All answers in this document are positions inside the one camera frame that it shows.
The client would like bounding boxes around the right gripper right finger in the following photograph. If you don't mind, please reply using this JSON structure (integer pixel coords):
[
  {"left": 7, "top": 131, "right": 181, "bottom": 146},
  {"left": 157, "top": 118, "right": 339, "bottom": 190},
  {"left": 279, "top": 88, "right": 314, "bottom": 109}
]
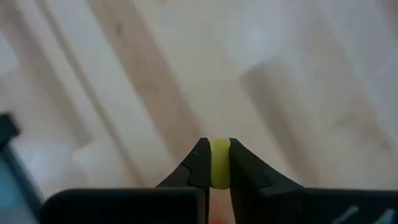
[{"left": 229, "top": 137, "right": 306, "bottom": 224}]

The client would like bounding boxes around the yellow rubber eraser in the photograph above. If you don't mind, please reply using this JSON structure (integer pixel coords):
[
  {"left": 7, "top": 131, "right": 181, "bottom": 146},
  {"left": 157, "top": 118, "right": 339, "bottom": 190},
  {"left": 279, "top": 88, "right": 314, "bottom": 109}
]
[{"left": 208, "top": 138, "right": 232, "bottom": 190}]

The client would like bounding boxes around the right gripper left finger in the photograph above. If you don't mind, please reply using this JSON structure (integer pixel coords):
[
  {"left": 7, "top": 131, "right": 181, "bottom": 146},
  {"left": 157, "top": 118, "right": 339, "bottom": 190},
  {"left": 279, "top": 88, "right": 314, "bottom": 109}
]
[{"left": 155, "top": 137, "right": 213, "bottom": 224}]

